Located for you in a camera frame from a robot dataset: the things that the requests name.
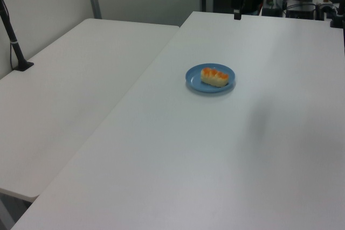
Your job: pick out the orange glazed bread roll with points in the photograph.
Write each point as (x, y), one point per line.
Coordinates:
(214, 77)

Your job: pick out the blue round plate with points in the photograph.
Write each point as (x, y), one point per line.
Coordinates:
(194, 82)

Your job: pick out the black electronics box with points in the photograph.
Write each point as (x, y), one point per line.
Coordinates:
(299, 13)

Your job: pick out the small black box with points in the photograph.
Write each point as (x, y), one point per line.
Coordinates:
(271, 11)

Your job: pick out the black pole with clamp base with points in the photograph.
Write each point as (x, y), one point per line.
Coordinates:
(16, 49)

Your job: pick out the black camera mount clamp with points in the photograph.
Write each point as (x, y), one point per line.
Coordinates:
(337, 21)

